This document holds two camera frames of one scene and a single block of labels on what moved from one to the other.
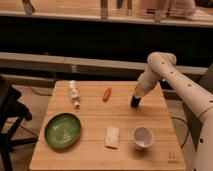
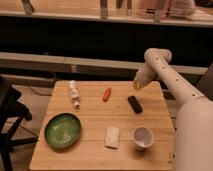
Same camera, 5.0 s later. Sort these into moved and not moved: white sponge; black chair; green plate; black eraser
Moved: black eraser
Not moved: black chair; green plate; white sponge
